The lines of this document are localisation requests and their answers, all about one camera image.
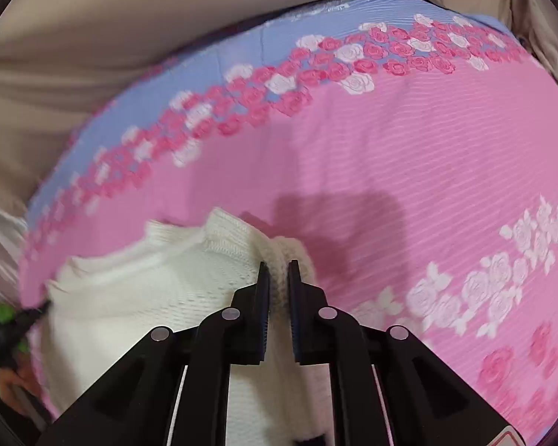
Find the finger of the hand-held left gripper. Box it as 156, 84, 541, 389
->
10, 300, 54, 336

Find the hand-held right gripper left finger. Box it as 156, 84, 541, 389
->
37, 260, 273, 446

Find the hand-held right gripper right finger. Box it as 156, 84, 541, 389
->
286, 259, 527, 446

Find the white red black knit sweater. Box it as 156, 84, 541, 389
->
39, 207, 336, 446

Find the person's left hand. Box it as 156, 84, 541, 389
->
0, 357, 42, 410

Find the white satin curtain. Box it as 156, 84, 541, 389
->
0, 197, 29, 300

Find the pink blue floral bedsheet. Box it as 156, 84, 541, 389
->
16, 0, 558, 446

